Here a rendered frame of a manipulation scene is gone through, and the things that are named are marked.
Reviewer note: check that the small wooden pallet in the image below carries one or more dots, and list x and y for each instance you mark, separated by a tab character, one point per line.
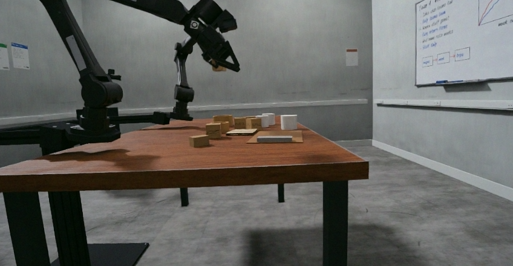
239	132

